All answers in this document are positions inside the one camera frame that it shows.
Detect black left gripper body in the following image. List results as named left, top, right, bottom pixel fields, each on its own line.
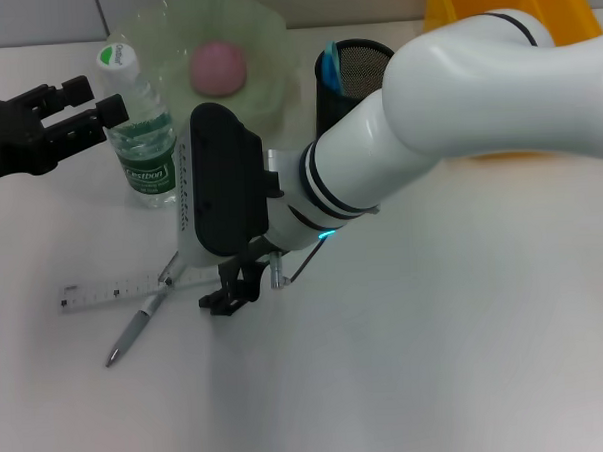
left=0, top=84, right=61, bottom=188

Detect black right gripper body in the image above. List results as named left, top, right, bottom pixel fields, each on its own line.
left=214, top=236, right=278, bottom=272

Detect clear green-label water bottle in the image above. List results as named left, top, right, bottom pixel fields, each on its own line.
left=95, top=39, right=182, bottom=212

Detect pink peach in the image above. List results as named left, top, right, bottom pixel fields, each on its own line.
left=188, top=39, right=251, bottom=100

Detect clear plastic ruler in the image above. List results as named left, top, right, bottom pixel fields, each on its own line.
left=57, top=266, right=225, bottom=315

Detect blue scissors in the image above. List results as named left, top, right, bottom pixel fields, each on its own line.
left=321, top=39, right=348, bottom=95

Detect silver ballpoint pen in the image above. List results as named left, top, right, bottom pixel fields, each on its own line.
left=100, top=250, right=187, bottom=370

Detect black mesh pen cup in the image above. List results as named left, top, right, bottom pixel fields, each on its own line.
left=311, top=37, right=401, bottom=136

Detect translucent green fruit bowl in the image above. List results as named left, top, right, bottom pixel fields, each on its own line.
left=108, top=0, right=303, bottom=140

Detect yellow plastic bin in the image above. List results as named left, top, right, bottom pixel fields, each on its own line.
left=421, top=0, right=603, bottom=165

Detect grey right arm cable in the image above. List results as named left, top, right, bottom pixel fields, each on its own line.
left=266, top=237, right=335, bottom=289

